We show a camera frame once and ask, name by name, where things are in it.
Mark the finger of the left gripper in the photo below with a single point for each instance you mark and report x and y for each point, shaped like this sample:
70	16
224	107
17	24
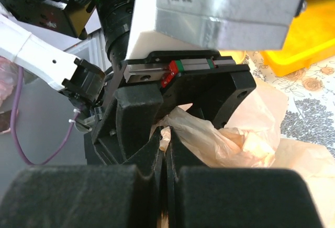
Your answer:
125	127
213	96

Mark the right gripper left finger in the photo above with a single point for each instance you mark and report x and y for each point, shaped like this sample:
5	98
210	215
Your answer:
125	195

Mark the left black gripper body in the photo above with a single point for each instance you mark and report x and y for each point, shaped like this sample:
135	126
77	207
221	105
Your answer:
160	67

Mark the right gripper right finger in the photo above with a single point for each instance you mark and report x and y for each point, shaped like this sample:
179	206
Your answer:
201	196

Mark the banana print plastic bag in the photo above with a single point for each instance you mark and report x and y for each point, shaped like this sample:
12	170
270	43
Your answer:
252	138

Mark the floral table mat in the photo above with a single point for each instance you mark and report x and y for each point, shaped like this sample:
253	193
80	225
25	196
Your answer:
310	113

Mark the yellow vegetable bin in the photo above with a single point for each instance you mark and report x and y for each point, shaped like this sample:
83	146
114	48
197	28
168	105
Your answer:
310	39

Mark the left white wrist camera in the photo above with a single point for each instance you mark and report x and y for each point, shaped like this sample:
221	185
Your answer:
173	25

